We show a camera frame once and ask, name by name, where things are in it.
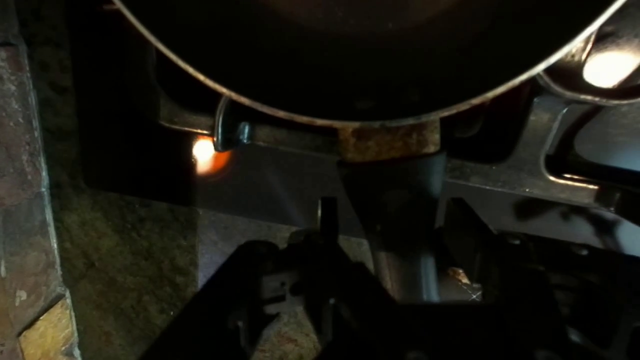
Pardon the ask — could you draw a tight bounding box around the glass lid with metal knob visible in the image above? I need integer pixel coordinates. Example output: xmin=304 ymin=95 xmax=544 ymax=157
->
xmin=537 ymin=16 xmax=640 ymax=107

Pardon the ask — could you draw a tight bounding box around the black frying pan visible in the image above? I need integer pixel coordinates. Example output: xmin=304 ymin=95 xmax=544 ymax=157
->
xmin=109 ymin=0 xmax=628 ymax=306

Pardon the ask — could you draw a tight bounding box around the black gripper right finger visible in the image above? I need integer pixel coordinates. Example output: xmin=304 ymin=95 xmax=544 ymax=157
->
xmin=427 ymin=197 xmax=640 ymax=360

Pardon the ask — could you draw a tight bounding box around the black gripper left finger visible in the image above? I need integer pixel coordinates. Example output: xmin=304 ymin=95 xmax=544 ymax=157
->
xmin=142 ymin=196 xmax=403 ymax=360

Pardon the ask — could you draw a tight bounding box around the black gas stove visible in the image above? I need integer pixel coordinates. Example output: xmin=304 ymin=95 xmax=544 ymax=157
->
xmin=68 ymin=0 xmax=640 ymax=316

